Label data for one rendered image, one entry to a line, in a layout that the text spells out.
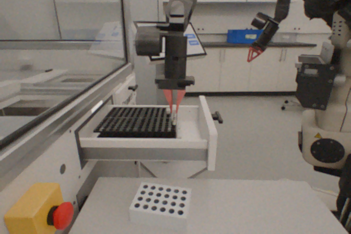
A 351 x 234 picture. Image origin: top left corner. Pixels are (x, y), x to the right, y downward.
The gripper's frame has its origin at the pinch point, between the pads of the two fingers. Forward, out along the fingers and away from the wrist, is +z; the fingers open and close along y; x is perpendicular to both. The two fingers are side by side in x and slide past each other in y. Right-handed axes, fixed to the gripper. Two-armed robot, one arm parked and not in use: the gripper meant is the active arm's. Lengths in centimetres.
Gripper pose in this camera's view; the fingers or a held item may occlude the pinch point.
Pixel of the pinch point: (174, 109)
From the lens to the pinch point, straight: 57.2
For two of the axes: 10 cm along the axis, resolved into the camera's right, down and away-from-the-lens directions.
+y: 10.0, 0.4, -0.3
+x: 0.4, -3.0, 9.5
